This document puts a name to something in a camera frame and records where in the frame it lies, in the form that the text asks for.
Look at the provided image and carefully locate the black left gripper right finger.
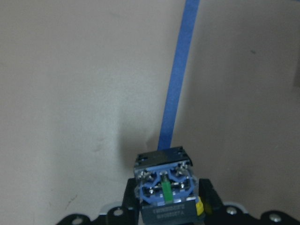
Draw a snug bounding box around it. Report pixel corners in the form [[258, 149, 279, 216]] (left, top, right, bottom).
[[199, 179, 222, 215]]

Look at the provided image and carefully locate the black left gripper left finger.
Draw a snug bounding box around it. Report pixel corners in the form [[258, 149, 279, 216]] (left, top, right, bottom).
[[121, 178, 140, 225]]

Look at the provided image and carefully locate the green push button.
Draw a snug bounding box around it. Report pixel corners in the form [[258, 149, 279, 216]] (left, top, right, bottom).
[[134, 146, 205, 225]]

